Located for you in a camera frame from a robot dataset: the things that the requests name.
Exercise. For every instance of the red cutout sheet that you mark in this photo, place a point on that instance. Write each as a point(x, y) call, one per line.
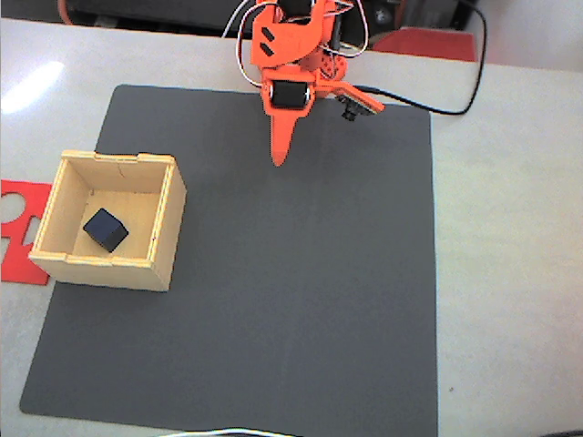
point(18, 264)

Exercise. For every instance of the orange bracket with black camera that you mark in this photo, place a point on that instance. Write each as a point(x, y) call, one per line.
point(360, 100)

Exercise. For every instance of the grey mat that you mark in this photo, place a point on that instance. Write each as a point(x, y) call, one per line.
point(296, 273)

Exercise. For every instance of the blue cube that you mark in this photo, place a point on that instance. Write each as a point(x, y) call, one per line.
point(107, 230)

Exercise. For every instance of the red flat object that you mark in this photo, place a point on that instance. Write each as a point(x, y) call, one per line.
point(423, 43)

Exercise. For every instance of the wooden box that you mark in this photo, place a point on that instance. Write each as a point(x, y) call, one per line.
point(54, 227)

